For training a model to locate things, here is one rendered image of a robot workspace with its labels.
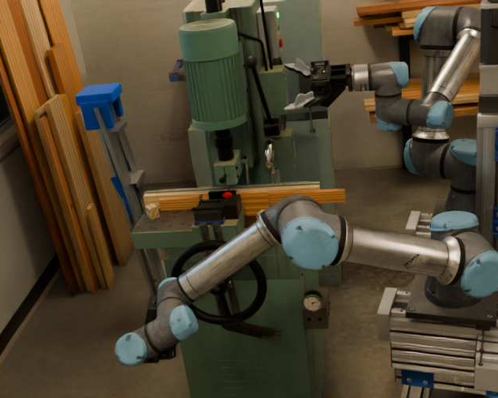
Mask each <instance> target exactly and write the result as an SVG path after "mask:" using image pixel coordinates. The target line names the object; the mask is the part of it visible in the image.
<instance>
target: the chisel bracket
mask: <svg viewBox="0 0 498 398"><path fill-rule="evenodd" d="M233 155H234V158H233V159H231V160H226V161H221V160H219V159H218V157H217V160H216V162H215V164H214V165H213V169H214V175H215V180H216V185H217V186H219V185H234V184H237V182H238V180H239V178H240V175H241V172H242V170H243V164H241V162H240V160H241V158H242V154H241V150H240V149H233ZM224 174H226V175H227V176H226V178H225V182H224V183H220V182H219V178H220V177H222V176H223V175H224Z"/></svg>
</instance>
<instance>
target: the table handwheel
mask: <svg viewBox="0 0 498 398"><path fill-rule="evenodd" d="M225 243H226V242H224V241H217V240H210V241H204V242H198V243H196V244H194V245H192V246H189V247H188V248H186V249H185V250H184V251H183V252H182V253H181V254H180V255H179V256H178V257H177V258H176V260H175V262H174V264H173V266H172V271H171V278H172V277H175V278H178V277H179V276H180V275H182V274H183V273H185V272H186V270H183V269H182V267H183V265H184V264H185V263H186V261H187V260H188V259H189V258H190V257H192V256H194V255H195V254H197V253H200V252H202V251H207V250H217V249H218V248H220V247H221V246H223V245H224V244H225ZM248 265H249V266H250V267H251V269H252V271H253V272H254V274H255V277H256V280H257V285H258V290H257V295H256V297H255V300H254V301H253V303H252V304H251V305H250V306H249V307H248V308H246V309H245V310H244V311H242V312H240V313H237V314H233V315H231V313H230V310H229V308H228V303H227V301H226V298H225V293H226V291H227V289H228V285H229V279H230V278H231V277H232V276H234V275H235V274H236V273H235V274H233V275H232V276H230V277H229V278H227V279H226V280H225V281H224V282H222V283H220V284H219V285H217V286H216V287H215V288H214V289H212V290H211V291H209V292H210V293H211V294H212V295H216V296H219V297H220V299H221V303H222V306H223V308H224V313H225V316H218V315H213V314H208V313H206V312H204V311H202V310H200V309H199V308H197V307H196V306H194V312H193V313H194V315H195V316H196V318H197V319H199V320H201V321H204V322H207V323H210V324H214V325H233V324H237V323H240V322H242V321H245V320H247V319H248V318H250V317H252V316H253V315H254V314H255V313H256V312H257V311H258V310H259V309H260V307H261V306H262V304H263V303H264V300H265V297H266V291H267V282H266V276H265V273H264V271H263V269H262V266H261V265H260V264H259V262H258V261H257V260H256V259H255V260H253V261H252V262H251V263H249V264H248Z"/></svg>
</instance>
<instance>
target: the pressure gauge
mask: <svg viewBox="0 0 498 398"><path fill-rule="evenodd" d="M317 301H318V302H317ZM312 302H314V303H313V304H311V303H312ZM303 306H304V308H305V309H306V310H309V311H312V312H313V313H315V312H317V310H320V309H321V308H322V306H323V297H322V295H321V294H320V293H319V292H318V291H307V292H306V293H305V294H304V299H303Z"/></svg>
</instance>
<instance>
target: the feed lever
mask: <svg viewBox="0 0 498 398"><path fill-rule="evenodd" d="M257 64H258V60H257V58H256V57H255V56H248V57H247V58H246V65H247V67H249V68H251V70H252V73H253V76H254V79H255V83H256V85H257V88H258V92H259V95H260V98H261V101H262V105H263V107H264V110H265V112H266V117H267V118H265V120H264V122H263V129H264V134H265V136H266V137H272V136H280V134H281V123H280V119H279V118H271V116H270V111H269V108H268V106H267V102H266V98H265V96H264V92H263V90H262V86H261V82H260V80H259V77H258V72H257V69H256V66H257Z"/></svg>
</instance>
